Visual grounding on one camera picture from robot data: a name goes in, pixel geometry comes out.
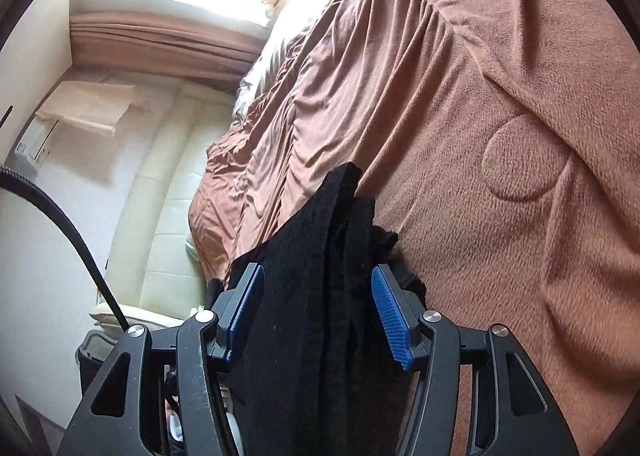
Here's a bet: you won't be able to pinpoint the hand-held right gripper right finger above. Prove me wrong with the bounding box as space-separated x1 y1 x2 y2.
370 263 581 456

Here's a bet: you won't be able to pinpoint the cream padded headboard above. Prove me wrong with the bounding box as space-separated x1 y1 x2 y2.
90 81 241 332

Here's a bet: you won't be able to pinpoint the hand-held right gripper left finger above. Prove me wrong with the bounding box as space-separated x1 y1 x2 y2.
56 262 266 456

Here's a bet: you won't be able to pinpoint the black braided cable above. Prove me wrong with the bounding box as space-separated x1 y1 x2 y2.
0 166 128 332

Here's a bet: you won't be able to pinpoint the cream cloth cover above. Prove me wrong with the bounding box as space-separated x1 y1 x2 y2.
35 81 151 137

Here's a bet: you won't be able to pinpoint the beige duvet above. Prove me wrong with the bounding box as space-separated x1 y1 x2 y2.
232 0 386 122

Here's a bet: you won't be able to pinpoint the brown curtain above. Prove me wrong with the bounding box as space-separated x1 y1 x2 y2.
69 11 268 82

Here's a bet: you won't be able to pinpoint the brown fleece blanket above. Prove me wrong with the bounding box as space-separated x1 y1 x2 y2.
189 0 640 456

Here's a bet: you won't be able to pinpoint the black pants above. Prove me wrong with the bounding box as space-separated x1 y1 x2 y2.
205 162 428 456

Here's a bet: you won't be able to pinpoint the white air conditioner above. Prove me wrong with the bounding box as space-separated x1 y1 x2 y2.
12 118 61 172

